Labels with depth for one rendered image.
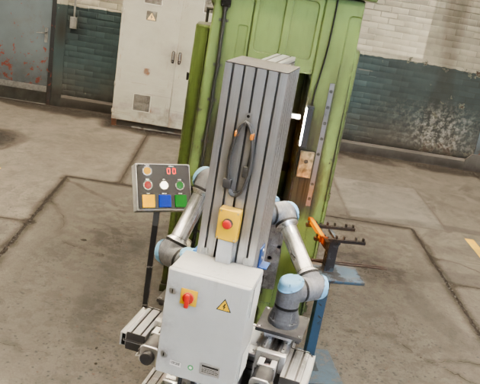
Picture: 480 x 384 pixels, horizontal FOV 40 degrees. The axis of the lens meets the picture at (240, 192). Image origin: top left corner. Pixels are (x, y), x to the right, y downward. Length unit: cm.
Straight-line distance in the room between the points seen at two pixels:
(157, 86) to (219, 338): 695
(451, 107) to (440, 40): 101
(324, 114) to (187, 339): 195
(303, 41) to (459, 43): 640
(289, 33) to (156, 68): 539
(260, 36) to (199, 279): 191
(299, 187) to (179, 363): 183
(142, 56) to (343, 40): 554
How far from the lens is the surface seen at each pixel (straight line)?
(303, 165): 422
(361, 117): 1019
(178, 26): 923
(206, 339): 271
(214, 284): 259
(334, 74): 414
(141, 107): 945
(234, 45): 408
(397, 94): 1023
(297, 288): 311
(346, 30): 412
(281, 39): 408
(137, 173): 394
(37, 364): 422
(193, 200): 332
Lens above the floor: 237
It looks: 18 degrees down
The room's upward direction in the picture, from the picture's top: 10 degrees clockwise
